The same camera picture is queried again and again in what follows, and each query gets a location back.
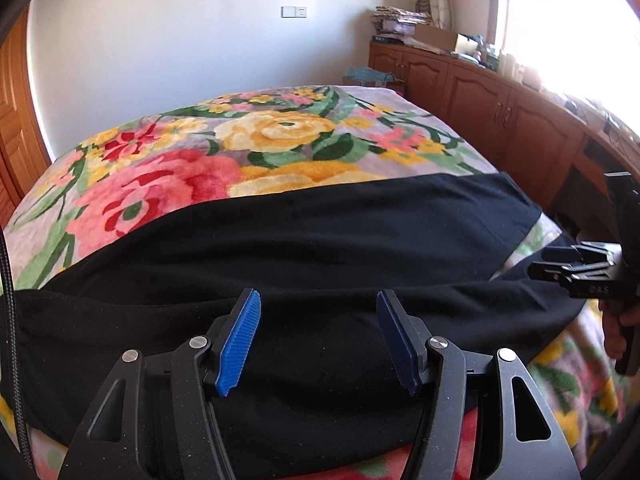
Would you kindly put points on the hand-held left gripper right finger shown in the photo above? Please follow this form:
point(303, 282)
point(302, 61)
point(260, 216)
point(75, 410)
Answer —
point(400, 345)

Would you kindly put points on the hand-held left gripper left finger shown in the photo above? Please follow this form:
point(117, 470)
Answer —
point(240, 345)

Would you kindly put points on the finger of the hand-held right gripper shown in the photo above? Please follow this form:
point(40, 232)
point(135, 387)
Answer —
point(590, 280)
point(580, 253)

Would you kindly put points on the black pants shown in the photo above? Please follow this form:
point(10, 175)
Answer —
point(300, 240)

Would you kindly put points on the person's right hand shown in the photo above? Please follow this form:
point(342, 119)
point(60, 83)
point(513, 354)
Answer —
point(614, 330)

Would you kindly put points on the floral blanket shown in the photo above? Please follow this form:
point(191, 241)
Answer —
point(165, 185)

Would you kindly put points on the wooden cabinet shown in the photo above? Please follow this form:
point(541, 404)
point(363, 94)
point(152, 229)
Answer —
point(475, 95)

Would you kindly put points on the wooden framed window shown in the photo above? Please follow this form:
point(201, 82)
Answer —
point(565, 25)

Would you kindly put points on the cardboard box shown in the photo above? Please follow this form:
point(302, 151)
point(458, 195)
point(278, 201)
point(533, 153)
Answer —
point(442, 40)

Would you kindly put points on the teal woven bag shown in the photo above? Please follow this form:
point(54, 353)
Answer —
point(370, 75)

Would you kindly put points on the dark woven vase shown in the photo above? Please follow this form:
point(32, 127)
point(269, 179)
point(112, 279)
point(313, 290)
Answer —
point(424, 4)

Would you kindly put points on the stack of newspapers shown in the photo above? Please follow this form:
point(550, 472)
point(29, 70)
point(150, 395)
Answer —
point(400, 20)

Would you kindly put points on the wooden wardrobe door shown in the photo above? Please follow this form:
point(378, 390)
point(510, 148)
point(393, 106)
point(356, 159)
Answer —
point(20, 125)

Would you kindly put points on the white wall socket plate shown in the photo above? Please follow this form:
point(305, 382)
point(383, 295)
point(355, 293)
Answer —
point(294, 11)

